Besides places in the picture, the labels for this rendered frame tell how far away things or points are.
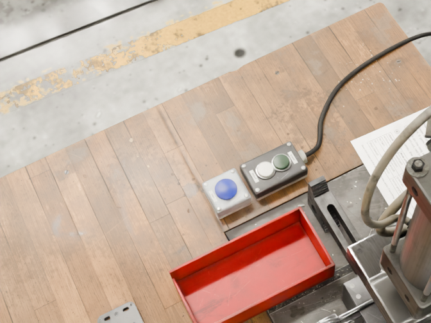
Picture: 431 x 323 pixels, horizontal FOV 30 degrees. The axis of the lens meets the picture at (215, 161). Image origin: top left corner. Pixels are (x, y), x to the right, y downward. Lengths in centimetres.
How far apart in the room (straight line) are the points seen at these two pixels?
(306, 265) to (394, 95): 38
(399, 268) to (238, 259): 46
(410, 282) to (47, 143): 180
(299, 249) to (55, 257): 43
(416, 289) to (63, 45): 202
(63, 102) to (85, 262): 131
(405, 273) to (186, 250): 53
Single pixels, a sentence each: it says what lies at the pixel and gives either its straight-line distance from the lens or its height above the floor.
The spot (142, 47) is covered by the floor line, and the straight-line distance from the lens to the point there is 276.
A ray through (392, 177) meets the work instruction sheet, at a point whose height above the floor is 90.
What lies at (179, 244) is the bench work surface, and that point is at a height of 90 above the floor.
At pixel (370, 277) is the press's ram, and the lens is 115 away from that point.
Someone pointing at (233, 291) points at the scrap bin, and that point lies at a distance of 139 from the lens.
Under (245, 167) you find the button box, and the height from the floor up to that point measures 93.
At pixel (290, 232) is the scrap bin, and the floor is 90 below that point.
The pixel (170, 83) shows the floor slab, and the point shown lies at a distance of 266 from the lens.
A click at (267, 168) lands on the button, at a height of 94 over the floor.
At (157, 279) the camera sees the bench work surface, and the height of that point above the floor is 90.
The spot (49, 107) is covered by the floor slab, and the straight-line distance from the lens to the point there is 271.
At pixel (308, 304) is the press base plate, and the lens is 139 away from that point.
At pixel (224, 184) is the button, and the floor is 94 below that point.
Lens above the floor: 223
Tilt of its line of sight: 63 degrees down
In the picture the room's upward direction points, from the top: 12 degrees counter-clockwise
